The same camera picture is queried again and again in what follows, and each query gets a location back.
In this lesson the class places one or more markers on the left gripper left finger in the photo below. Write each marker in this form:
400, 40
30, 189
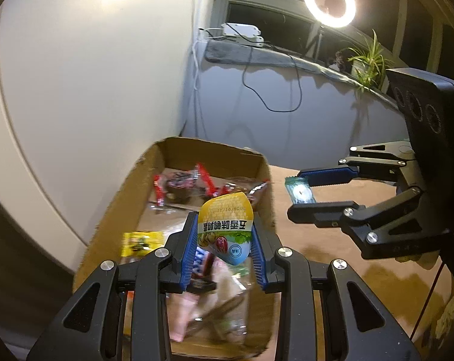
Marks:
90, 325

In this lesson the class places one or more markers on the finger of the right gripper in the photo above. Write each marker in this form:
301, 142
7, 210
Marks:
324, 212
379, 161

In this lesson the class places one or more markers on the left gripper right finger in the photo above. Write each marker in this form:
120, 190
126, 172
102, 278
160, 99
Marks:
356, 325

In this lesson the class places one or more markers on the light blue candy packet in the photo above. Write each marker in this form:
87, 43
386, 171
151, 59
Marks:
299, 190

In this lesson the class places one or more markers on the yellow blue egg snack packet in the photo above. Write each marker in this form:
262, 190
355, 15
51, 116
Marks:
224, 227

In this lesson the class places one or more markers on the red clear dates bag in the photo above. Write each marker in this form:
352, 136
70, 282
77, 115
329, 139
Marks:
195, 187

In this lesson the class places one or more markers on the pink sachet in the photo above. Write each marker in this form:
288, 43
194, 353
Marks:
180, 308

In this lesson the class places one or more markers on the tan table blanket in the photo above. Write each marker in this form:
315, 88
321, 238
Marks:
415, 296

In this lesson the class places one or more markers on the potted spider plant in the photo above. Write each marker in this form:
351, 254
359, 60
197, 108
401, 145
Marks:
369, 64

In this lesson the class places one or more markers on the large Snickers bar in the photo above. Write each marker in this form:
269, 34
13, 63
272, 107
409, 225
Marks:
202, 279

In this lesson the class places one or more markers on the brown cardboard box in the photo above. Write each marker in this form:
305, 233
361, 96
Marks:
233, 322

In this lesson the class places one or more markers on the white power adapter box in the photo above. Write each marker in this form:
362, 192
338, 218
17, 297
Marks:
244, 34

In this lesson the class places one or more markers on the grey windowsill mat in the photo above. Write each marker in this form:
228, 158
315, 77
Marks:
232, 53

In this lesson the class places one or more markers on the ring light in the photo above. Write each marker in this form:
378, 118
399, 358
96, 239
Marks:
335, 14

